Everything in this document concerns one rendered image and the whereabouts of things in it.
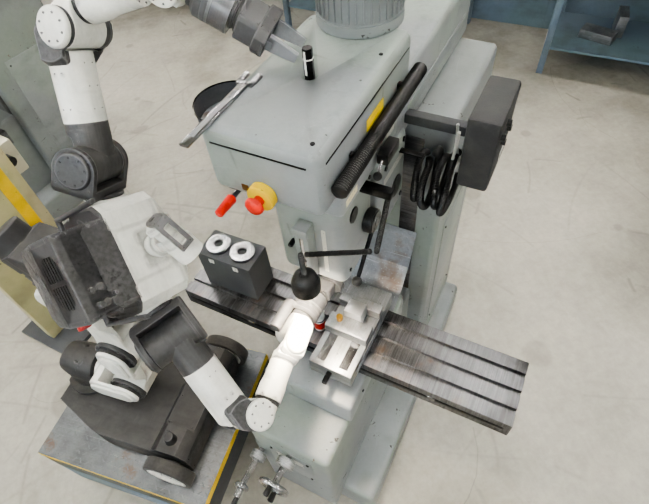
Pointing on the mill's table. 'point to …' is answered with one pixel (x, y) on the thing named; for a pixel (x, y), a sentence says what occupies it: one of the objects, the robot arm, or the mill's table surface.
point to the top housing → (307, 116)
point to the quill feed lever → (367, 238)
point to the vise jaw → (349, 329)
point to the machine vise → (341, 354)
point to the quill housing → (329, 235)
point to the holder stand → (236, 264)
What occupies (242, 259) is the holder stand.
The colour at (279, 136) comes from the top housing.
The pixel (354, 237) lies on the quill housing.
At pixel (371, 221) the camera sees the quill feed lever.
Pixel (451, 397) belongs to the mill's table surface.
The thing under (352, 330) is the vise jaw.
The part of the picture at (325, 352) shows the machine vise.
